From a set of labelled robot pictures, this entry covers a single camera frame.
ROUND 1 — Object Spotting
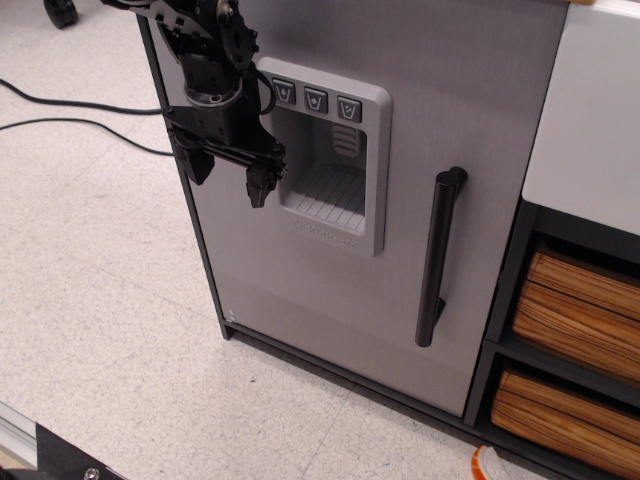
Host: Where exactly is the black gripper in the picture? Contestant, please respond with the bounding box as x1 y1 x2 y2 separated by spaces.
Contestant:
163 74 286 208

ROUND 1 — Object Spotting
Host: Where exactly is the black bar door handle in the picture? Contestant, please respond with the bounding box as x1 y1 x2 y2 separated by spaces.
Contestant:
415 166 468 348

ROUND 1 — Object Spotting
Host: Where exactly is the grey toy fridge door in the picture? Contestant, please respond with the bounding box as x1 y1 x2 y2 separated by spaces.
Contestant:
190 1 568 418

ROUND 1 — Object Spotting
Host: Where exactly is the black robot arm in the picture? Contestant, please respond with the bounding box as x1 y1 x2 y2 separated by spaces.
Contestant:
109 1 287 208

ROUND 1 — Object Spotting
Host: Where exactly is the grey water dispenser panel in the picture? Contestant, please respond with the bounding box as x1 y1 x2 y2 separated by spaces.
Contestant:
258 57 392 257

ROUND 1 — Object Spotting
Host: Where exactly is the black caster wheel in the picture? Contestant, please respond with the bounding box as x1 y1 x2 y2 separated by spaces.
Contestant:
43 0 78 30

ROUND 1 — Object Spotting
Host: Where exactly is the upper wooden striped bin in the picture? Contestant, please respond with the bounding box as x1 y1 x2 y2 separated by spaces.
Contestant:
513 247 639 387

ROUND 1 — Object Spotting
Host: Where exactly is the wooden striped bin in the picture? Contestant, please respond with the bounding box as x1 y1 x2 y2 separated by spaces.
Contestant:
491 370 639 479
513 247 639 387

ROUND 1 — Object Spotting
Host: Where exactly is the orange white object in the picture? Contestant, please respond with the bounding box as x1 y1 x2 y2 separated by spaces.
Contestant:
471 445 510 480

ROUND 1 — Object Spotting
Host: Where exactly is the lower wooden striped bin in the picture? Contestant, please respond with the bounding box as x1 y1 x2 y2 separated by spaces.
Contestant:
491 370 639 479

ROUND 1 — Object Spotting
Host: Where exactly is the black floor cable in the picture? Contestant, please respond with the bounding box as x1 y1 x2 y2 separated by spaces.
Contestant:
0 77 166 117
0 117 174 155

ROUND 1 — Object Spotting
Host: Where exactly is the dark grey cabinet frame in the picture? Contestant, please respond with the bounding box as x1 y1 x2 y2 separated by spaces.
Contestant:
136 14 639 479

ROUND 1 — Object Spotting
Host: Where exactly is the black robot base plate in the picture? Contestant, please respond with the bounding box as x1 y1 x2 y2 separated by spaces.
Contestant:
1 424 124 480

